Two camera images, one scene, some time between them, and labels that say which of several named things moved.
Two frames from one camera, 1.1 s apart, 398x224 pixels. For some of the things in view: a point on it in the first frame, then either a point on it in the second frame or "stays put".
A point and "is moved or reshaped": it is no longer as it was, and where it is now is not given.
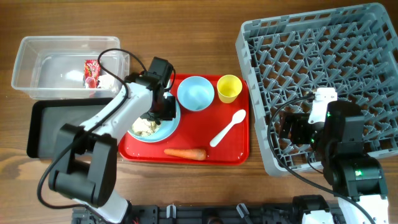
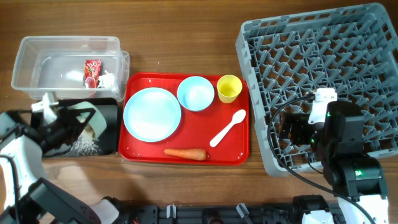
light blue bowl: [195, 93] stays put
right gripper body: [286, 130] stays put
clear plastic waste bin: [70, 67] stays put
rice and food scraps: [143, 127] is moved or reshaped
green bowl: [143, 127] -> [97, 122]
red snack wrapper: [91, 73] stays put
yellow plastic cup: [229, 87] stays put
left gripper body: [157, 115] -> [63, 125]
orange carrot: [191, 154] stays put
